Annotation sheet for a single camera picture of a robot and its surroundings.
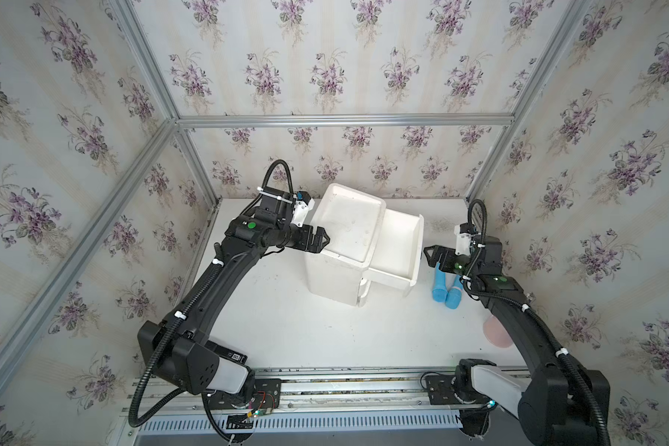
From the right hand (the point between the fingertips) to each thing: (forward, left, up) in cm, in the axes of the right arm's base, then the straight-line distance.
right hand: (444, 251), depth 84 cm
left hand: (-2, +39, +10) cm, 40 cm away
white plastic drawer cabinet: (-10, +33, +4) cm, 35 cm away
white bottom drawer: (-10, +25, -6) cm, 28 cm away
